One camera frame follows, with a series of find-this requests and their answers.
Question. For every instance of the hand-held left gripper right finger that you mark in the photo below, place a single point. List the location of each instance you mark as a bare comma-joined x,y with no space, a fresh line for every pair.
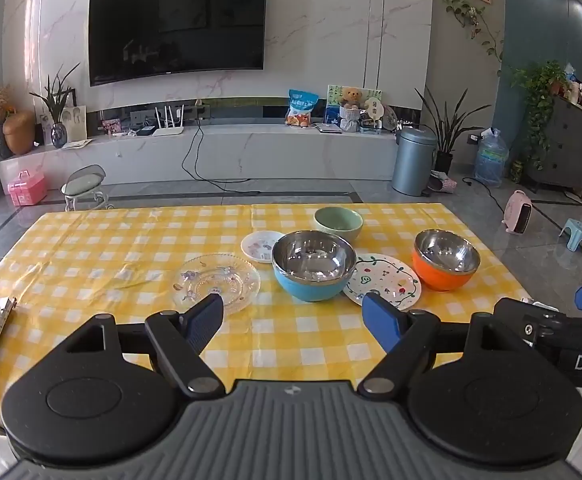
381,321

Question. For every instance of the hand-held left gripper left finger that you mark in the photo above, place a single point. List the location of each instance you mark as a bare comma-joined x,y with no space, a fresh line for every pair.
205,319

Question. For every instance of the white fruit-painted plate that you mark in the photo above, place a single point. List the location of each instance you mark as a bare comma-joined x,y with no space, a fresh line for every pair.
388,285

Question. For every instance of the clear glass plate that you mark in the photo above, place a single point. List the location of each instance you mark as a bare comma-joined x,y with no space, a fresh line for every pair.
221,280

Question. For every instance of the orange steel-lined bowl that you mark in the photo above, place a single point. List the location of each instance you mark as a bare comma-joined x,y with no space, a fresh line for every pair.
443,272

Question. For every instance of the blue steel-lined bowl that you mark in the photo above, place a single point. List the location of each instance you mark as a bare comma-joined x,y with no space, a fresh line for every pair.
313,272

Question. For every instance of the small white floral plate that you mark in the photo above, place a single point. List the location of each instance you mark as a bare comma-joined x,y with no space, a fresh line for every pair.
258,247

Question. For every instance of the green ceramic bowl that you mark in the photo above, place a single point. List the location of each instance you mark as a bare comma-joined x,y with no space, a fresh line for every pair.
338,220

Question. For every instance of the small teal plastic stool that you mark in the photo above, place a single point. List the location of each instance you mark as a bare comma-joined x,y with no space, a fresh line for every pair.
575,230

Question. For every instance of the yellow checked tablecloth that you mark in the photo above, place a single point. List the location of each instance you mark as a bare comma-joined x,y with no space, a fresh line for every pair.
121,250

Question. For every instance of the pink space heater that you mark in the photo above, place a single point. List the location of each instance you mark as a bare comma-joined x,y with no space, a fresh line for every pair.
517,212

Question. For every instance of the grey drawer cabinet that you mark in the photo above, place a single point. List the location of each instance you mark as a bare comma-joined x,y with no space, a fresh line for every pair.
566,145

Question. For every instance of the grey pedal trash can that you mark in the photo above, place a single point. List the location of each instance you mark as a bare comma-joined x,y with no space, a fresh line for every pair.
413,165

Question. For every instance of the blue water jug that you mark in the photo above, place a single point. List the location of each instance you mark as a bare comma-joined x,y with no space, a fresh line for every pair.
491,160

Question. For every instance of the white marble TV console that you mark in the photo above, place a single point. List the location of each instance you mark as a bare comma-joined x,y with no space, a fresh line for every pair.
281,155

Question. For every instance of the grey low chair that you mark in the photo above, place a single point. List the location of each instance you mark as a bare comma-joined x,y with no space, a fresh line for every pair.
83,182

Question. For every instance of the white wifi router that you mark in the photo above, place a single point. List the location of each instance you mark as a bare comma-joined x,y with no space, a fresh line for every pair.
168,130

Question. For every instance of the potted snake plant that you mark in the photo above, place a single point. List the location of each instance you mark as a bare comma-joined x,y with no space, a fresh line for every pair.
443,130

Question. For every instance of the teddy bear bouquet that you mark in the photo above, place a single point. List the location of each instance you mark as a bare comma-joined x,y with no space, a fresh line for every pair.
352,107

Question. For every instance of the trailing pothos plant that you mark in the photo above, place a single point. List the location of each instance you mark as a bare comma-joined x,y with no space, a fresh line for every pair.
538,90

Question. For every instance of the pink storage box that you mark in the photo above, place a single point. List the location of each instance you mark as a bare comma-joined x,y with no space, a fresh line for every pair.
27,189

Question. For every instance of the green picture board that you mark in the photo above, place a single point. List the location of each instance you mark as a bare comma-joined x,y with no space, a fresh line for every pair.
333,102

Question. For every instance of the blue snack bag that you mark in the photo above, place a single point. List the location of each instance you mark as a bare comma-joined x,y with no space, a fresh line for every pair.
302,107

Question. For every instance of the blue glass vase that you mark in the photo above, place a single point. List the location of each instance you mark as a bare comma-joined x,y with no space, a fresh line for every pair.
58,136

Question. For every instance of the white sketch picture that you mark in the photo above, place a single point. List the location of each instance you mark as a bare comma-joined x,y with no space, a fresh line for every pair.
74,122

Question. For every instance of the brown round vase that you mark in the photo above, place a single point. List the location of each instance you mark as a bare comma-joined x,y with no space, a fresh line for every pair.
19,132

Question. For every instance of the green leafy plant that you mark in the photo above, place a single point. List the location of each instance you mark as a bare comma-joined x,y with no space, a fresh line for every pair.
56,97

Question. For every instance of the hanging vine plant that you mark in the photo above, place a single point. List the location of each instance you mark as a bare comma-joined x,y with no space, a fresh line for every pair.
468,12

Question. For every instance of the black wall television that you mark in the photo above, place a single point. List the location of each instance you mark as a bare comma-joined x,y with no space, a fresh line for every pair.
176,25

